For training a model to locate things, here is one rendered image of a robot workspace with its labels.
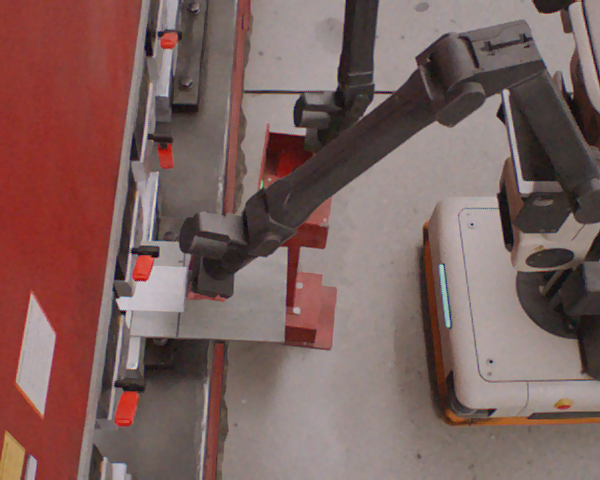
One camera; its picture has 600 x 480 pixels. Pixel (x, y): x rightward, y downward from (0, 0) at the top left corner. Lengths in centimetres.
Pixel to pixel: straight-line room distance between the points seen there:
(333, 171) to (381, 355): 140
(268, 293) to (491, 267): 103
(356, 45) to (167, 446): 79
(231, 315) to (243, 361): 103
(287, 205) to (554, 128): 39
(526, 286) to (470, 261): 17
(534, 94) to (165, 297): 71
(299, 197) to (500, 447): 146
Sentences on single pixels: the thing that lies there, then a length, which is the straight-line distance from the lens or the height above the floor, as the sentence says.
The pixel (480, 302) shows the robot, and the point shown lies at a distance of 239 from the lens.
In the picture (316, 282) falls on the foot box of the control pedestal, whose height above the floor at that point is 12.
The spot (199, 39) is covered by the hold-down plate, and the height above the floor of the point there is 91.
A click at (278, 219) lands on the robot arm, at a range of 129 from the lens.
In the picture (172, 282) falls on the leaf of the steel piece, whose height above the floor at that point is 100.
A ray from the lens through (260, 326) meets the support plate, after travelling 151.
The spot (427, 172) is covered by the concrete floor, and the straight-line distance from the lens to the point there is 287.
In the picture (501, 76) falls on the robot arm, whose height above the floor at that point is 154.
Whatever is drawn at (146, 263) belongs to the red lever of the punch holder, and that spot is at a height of 130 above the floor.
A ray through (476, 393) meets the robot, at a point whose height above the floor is 27.
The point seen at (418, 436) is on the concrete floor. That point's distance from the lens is 253.
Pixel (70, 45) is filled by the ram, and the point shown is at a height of 173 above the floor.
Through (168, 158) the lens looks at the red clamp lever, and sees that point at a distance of 144.
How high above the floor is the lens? 241
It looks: 64 degrees down
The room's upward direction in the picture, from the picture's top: 8 degrees clockwise
